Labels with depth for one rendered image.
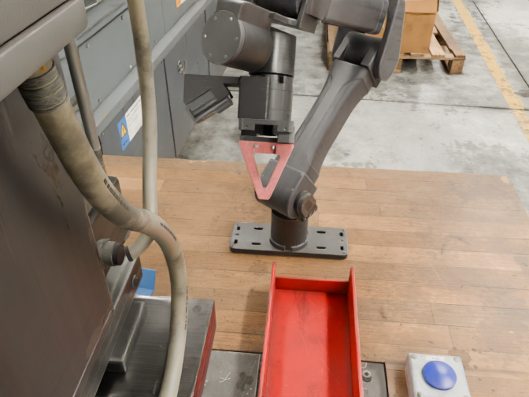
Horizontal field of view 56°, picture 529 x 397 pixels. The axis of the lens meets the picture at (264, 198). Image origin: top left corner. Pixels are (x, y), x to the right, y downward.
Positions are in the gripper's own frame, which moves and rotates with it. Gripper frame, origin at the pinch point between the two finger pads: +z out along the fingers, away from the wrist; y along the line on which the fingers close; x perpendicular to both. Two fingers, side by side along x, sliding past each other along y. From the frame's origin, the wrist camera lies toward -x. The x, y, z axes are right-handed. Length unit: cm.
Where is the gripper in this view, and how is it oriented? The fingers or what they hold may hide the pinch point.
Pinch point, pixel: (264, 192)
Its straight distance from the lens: 63.7
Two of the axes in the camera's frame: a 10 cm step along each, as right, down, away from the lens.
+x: 10.0, 0.7, -0.5
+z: -0.6, 9.9, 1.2
